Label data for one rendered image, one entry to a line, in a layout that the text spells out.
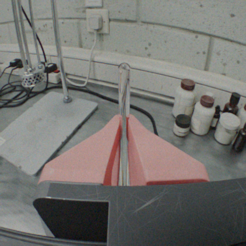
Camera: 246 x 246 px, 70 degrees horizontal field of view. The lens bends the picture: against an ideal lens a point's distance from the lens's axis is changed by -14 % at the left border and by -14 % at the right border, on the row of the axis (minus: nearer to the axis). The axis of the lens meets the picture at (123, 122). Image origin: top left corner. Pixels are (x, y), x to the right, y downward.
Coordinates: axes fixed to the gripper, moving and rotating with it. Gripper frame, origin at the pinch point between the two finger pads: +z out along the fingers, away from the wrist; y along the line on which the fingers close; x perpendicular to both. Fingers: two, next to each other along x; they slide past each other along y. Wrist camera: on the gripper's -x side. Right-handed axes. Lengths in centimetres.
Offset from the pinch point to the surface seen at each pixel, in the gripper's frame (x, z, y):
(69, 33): 5, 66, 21
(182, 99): 17.9, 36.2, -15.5
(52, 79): 21, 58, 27
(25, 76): 8.1, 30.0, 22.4
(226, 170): 26.1, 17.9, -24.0
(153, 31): 3, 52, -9
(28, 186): 26.4, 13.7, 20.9
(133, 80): 19, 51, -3
